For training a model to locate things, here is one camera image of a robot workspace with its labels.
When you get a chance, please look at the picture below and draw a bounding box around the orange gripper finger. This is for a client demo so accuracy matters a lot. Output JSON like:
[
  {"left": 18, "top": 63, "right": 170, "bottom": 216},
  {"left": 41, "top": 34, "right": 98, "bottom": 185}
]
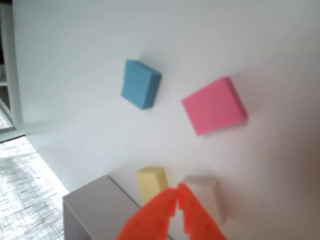
[
  {"left": 176, "top": 182, "right": 229, "bottom": 240},
  {"left": 114, "top": 186, "right": 178, "bottom": 240}
]

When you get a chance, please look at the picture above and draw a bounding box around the pink foam cuboid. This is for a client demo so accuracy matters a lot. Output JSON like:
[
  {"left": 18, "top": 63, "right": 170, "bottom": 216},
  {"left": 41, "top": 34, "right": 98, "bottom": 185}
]
[{"left": 181, "top": 76, "right": 249, "bottom": 137}]

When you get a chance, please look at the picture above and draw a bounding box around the white shelf frame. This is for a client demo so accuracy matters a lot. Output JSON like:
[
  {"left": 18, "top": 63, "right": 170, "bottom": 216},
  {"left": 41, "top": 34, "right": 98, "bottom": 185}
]
[{"left": 0, "top": 0, "right": 25, "bottom": 131}]

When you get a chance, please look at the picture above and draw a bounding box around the cream white foam cuboid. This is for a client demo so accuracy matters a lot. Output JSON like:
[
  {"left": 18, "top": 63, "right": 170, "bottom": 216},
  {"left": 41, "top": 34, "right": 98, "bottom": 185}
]
[{"left": 181, "top": 174, "right": 230, "bottom": 226}]

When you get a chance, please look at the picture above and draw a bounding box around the white cardboard bin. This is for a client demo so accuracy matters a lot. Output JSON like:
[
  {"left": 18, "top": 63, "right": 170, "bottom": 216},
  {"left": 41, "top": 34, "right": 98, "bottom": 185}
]
[{"left": 61, "top": 174, "right": 143, "bottom": 240}]

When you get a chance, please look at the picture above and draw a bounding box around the blue foam cuboid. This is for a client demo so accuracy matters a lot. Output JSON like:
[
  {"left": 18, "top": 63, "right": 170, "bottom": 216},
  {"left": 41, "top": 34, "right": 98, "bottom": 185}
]
[{"left": 120, "top": 58, "right": 162, "bottom": 111}]

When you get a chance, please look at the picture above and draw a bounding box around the yellow foam cuboid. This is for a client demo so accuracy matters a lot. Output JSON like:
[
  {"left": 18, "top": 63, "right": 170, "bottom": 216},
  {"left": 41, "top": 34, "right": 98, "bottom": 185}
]
[{"left": 135, "top": 166, "right": 169, "bottom": 206}]

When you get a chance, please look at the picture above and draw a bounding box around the grey woven rug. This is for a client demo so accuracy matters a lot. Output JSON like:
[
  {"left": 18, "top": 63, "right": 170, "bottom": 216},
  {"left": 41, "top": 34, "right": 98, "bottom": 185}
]
[{"left": 0, "top": 136, "right": 70, "bottom": 240}]

